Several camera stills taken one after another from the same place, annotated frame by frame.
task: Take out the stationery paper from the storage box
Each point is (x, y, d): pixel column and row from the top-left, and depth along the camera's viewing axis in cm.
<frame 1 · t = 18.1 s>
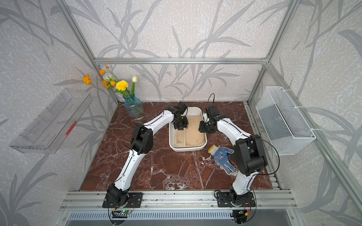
left hand: (188, 127, 102), fingers open
right hand: (200, 128, 93), fingers open
white plastic storage box: (192, 110, 110), point 6 cm above the table
beige stationery paper stack: (191, 136, 103), on the table
blue dotted work glove: (220, 154, 93), on the table
blue glass vase: (134, 106, 104), point 12 cm above the table
yellow orange flower bouquet: (111, 82, 95), point 29 cm above the table
red pen: (70, 129, 67), point 33 cm above the table

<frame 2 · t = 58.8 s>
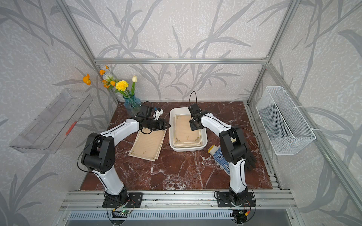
left hand: (167, 125, 91), fingers open
right hand: (195, 124, 98), fingers open
beige stationery sheet: (147, 146, 96), on the table
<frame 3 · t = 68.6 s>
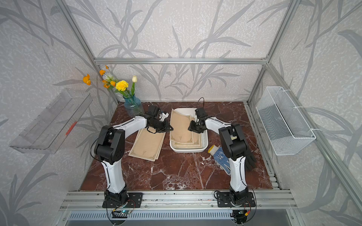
left hand: (172, 128, 94), fingers closed
right hand: (189, 128, 101), fingers open
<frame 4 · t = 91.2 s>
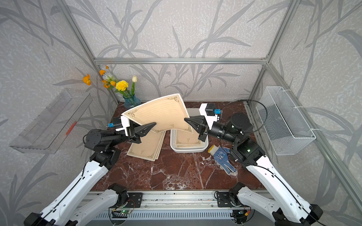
left hand: (153, 125, 53), fingers closed
right hand: (185, 118, 53), fingers closed
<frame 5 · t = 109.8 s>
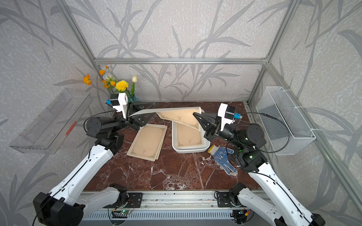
left hand: (154, 113, 50), fingers open
right hand: (194, 113, 48), fingers closed
